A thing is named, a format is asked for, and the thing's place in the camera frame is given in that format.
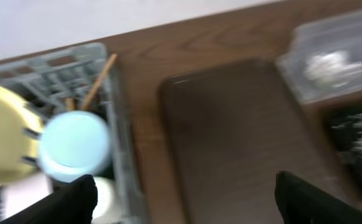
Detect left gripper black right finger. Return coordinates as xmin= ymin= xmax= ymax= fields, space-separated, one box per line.
xmin=275 ymin=171 xmax=362 ymax=224

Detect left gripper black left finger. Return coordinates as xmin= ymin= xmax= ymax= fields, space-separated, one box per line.
xmin=0 ymin=174 xmax=98 ymax=224

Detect white cup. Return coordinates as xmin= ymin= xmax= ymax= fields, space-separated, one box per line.
xmin=92 ymin=177 xmax=121 ymax=224

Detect pink bowl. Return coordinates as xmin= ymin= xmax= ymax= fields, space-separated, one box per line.
xmin=1 ymin=172 xmax=53 ymax=220

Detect light blue bowl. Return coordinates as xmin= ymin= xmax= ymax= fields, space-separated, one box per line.
xmin=37 ymin=111 xmax=112 ymax=183

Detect yellow plate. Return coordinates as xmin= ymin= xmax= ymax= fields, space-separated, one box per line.
xmin=0 ymin=86 xmax=42 ymax=185

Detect wooden chopstick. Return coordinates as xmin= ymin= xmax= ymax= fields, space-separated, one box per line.
xmin=64 ymin=97 xmax=75 ymax=111
xmin=80 ymin=54 xmax=118 ymax=110

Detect white napkin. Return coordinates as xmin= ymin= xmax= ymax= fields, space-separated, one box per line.
xmin=303 ymin=51 xmax=362 ymax=86

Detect black waste tray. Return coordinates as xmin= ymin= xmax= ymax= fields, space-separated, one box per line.
xmin=322 ymin=101 xmax=362 ymax=193

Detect brown serving tray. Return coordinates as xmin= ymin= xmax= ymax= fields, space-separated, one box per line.
xmin=160 ymin=59 xmax=355 ymax=223

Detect grey dish rack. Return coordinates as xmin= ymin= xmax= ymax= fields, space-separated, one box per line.
xmin=0 ymin=42 xmax=150 ymax=224

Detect clear plastic bin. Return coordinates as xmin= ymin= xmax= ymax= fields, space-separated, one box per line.
xmin=277 ymin=10 xmax=362 ymax=103

